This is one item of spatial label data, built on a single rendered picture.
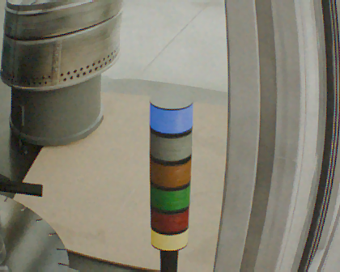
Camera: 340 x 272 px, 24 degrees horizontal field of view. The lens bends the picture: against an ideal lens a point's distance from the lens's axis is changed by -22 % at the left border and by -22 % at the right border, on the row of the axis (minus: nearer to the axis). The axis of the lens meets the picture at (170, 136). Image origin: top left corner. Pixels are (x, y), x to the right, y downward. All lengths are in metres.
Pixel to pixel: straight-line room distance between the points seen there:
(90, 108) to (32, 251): 0.73
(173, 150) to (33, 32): 0.68
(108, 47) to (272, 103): 1.26
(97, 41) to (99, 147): 0.22
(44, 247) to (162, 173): 0.21
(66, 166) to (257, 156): 1.24
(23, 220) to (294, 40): 0.79
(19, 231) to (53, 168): 0.57
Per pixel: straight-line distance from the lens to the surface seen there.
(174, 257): 1.14
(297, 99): 0.48
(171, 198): 1.08
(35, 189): 1.34
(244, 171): 0.51
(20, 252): 1.13
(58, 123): 1.78
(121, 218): 1.58
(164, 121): 1.03
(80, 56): 1.69
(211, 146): 1.80
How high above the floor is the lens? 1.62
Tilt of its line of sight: 28 degrees down
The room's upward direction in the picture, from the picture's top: 1 degrees clockwise
